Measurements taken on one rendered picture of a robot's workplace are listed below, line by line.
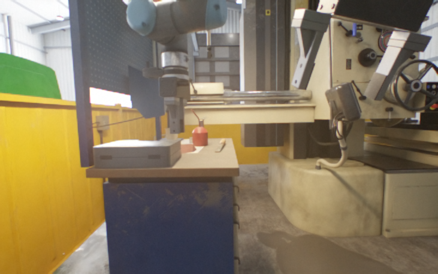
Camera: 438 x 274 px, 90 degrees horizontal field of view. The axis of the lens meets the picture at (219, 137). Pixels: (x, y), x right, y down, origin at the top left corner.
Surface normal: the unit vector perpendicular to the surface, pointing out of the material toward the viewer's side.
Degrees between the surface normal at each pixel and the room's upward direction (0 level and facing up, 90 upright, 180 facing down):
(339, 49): 90
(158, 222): 90
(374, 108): 90
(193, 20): 143
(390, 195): 90
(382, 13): 113
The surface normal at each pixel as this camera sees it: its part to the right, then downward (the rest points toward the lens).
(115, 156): -0.04, 0.10
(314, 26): 0.10, 0.48
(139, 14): -0.34, 0.10
